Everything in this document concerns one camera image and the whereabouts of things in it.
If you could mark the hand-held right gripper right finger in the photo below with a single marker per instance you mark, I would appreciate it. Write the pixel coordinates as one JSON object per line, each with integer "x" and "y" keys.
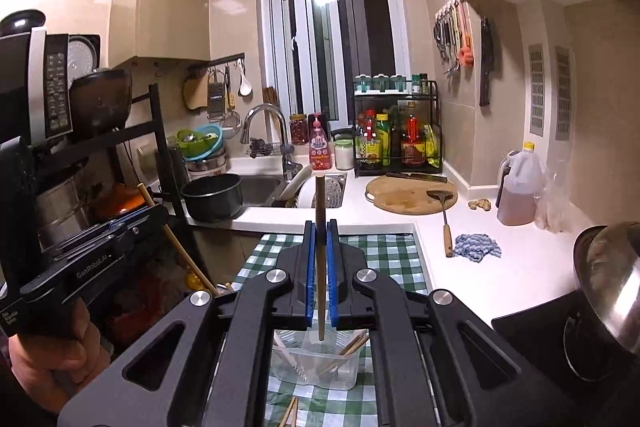
{"x": 333, "y": 277}

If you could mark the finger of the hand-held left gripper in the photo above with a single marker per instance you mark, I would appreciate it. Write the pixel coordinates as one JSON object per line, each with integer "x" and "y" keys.
{"x": 120, "y": 223}

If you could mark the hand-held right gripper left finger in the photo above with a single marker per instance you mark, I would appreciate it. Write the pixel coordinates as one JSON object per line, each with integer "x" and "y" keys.
{"x": 311, "y": 277}

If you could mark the slim bamboo chopstick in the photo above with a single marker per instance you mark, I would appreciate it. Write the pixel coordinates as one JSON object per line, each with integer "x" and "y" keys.
{"x": 320, "y": 207}
{"x": 352, "y": 343}
{"x": 345, "y": 356}

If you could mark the long bamboo cooking chopstick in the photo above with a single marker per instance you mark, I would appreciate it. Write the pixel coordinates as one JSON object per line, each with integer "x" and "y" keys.
{"x": 192, "y": 267}

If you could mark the clear plastic utensil container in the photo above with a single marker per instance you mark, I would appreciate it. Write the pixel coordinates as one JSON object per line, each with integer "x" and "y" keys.
{"x": 345, "y": 377}

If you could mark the pile of wooden chopsticks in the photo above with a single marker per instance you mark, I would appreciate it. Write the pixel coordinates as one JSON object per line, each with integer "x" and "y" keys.
{"x": 289, "y": 413}

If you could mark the person's left hand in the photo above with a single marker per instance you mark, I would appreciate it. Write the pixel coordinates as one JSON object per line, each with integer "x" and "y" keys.
{"x": 55, "y": 367}

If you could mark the orange pot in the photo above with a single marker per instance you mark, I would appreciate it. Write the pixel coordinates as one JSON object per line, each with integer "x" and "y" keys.
{"x": 120, "y": 202}

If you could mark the steel stock pot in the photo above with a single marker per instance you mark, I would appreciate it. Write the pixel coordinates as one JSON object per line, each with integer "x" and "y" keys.
{"x": 62, "y": 207}

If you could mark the green checkered tablecloth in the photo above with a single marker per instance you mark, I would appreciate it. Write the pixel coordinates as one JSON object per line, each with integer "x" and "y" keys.
{"x": 395, "y": 252}

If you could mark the white dish drainer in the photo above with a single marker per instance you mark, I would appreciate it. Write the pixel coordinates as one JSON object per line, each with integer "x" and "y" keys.
{"x": 327, "y": 192}

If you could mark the black cooking pot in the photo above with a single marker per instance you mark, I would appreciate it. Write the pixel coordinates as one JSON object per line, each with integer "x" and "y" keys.
{"x": 212, "y": 202}

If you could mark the black metal shelf rack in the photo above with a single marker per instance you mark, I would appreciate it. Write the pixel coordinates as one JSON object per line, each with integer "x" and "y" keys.
{"x": 160, "y": 132}

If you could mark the steel kitchen sink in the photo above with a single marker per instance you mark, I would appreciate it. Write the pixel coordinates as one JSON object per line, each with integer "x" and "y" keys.
{"x": 260, "y": 189}

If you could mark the round wooden cutting board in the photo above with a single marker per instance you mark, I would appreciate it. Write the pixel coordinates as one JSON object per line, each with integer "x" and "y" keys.
{"x": 405, "y": 197}

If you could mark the stack of colander bowls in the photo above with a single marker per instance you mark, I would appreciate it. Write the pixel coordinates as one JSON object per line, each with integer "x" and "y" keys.
{"x": 200, "y": 147}

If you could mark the dark brown rice cooker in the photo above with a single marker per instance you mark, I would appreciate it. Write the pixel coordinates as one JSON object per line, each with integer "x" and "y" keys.
{"x": 100, "y": 102}

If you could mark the white lidded jar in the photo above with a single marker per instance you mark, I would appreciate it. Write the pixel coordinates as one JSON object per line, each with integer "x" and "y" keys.
{"x": 344, "y": 154}

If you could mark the pink dish soap bottle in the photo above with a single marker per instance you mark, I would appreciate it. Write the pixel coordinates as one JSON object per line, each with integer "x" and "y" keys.
{"x": 320, "y": 152}

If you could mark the dark kitchen knife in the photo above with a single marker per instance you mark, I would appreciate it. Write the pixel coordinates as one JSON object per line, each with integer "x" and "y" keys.
{"x": 415, "y": 177}

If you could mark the red chili jar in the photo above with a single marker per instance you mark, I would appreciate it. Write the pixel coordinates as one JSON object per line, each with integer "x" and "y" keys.
{"x": 298, "y": 132}

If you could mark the yellow green sauce bottle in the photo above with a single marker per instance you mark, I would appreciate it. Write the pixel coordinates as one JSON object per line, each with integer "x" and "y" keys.
{"x": 382, "y": 139}

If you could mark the blue white dish cloth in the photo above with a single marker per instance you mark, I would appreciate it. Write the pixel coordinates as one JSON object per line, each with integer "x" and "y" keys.
{"x": 477, "y": 248}

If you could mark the hanging wooden cutting board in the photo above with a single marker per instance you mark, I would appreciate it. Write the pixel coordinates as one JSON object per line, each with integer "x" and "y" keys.
{"x": 195, "y": 94}

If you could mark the red capped sauce bottle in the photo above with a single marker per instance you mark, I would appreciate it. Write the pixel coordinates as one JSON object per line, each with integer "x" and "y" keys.
{"x": 370, "y": 127}

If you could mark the dark soy sauce bottle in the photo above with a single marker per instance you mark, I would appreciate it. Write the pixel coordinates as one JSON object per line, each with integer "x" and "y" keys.
{"x": 395, "y": 134}

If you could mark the metal grater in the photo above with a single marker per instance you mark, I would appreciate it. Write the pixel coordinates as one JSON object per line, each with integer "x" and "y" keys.
{"x": 216, "y": 97}

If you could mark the red label oil bottle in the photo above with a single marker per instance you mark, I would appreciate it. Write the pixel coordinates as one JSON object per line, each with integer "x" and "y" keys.
{"x": 413, "y": 139}

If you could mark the ginger pieces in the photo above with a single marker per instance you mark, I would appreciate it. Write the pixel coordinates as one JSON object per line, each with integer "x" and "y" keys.
{"x": 480, "y": 204}

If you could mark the yellow seasoning packet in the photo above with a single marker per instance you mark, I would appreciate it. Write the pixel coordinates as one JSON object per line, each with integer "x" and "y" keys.
{"x": 433, "y": 147}

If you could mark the black microwave oven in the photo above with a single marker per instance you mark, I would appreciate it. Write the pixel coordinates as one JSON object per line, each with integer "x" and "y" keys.
{"x": 20, "y": 87}

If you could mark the white round appliance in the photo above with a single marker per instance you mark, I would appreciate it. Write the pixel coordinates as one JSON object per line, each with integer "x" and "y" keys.
{"x": 82, "y": 54}

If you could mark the chrome kitchen faucet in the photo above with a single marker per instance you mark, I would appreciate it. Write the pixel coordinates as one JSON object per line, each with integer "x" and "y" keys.
{"x": 262, "y": 109}

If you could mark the white ladle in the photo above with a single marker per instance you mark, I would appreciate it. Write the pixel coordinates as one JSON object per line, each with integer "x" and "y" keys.
{"x": 245, "y": 87}

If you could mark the row of spice jars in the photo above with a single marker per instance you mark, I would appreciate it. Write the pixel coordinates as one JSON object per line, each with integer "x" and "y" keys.
{"x": 385, "y": 83}

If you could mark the plastic cooking oil jug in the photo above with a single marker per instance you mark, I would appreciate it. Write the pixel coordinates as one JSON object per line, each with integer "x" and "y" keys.
{"x": 520, "y": 202}

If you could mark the black stove top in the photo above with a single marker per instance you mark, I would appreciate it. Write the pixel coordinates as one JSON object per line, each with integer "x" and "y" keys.
{"x": 530, "y": 332}

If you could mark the clear plastic bag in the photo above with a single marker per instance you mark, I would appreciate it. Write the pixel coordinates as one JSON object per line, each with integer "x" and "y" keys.
{"x": 555, "y": 202}

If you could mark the white framed window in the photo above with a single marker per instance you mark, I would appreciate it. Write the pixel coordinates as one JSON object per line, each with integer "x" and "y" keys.
{"x": 300, "y": 32}

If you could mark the black cleaver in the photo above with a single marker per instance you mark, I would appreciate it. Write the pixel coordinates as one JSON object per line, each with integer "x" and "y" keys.
{"x": 486, "y": 67}

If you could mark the orange peeler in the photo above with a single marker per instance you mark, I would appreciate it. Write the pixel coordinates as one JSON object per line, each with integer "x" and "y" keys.
{"x": 467, "y": 52}

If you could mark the stainless steel bowl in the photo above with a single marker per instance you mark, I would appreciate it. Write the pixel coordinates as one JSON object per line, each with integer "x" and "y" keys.
{"x": 615, "y": 277}

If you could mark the black wall rail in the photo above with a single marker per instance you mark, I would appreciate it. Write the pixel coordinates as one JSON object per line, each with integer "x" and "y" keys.
{"x": 217, "y": 62}

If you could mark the wall hook rack with tools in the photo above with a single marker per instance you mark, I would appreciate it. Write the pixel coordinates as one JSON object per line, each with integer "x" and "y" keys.
{"x": 450, "y": 37}

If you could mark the grey wall vent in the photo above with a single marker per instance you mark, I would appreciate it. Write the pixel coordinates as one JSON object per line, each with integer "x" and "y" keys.
{"x": 536, "y": 92}
{"x": 562, "y": 94}

